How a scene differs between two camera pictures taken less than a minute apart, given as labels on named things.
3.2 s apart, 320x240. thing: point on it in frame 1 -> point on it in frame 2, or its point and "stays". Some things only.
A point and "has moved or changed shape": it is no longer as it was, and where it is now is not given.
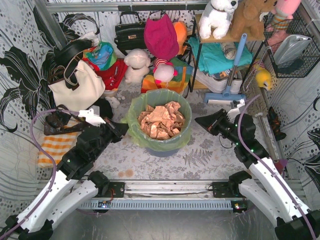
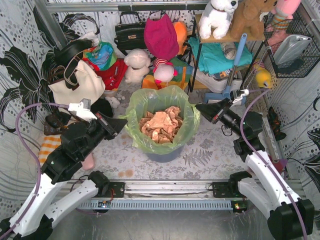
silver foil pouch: x=290 y=47 stays
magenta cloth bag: x=161 y=37 stays
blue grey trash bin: x=161 y=153 -> x=164 y=158
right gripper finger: x=209 y=123 -> x=213 y=120
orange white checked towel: x=55 y=146 stays
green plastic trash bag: x=153 y=98 has moved or changed shape
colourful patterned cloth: x=103 y=54 stays
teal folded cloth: x=213 y=58 stays
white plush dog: x=216 y=16 stays
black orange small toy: x=275 y=122 stays
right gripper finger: x=207 y=121 -> x=211 y=110
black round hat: x=62 y=56 stays
